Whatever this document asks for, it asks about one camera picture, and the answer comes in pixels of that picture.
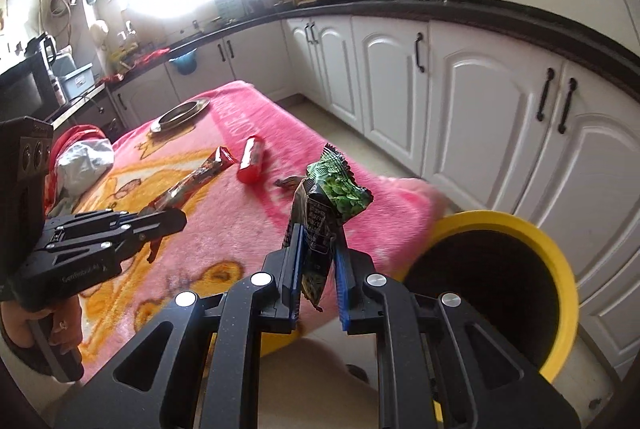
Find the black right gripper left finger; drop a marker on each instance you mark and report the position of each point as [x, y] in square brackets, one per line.
[197, 357]

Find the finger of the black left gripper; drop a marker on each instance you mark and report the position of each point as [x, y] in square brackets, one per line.
[148, 229]

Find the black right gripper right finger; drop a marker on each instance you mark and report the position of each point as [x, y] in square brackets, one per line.
[440, 363]

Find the brown energy bar wrapper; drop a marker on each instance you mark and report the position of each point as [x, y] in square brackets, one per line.
[177, 195]

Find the red cylindrical can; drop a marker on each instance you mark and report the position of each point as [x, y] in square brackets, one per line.
[250, 166]

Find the green snack packet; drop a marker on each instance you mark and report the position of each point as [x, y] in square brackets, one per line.
[325, 198]

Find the yellow trash bin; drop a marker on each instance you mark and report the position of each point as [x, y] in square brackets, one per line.
[510, 272]

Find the white kitchen cabinets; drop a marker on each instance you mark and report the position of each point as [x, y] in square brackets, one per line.
[493, 122]

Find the left hand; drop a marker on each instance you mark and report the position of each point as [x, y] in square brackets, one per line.
[61, 322]

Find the pink cartoon fleece blanket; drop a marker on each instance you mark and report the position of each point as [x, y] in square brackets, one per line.
[231, 227]

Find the round metal plate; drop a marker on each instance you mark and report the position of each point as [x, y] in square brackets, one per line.
[178, 116]

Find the red cloth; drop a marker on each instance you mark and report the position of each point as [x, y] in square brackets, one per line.
[69, 137]

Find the blue hanging cloth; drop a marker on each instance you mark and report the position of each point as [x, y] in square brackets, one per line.
[186, 64]

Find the black microwave oven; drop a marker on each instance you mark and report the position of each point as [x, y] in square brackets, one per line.
[26, 90]

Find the black camera box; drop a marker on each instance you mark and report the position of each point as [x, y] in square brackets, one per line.
[26, 145]

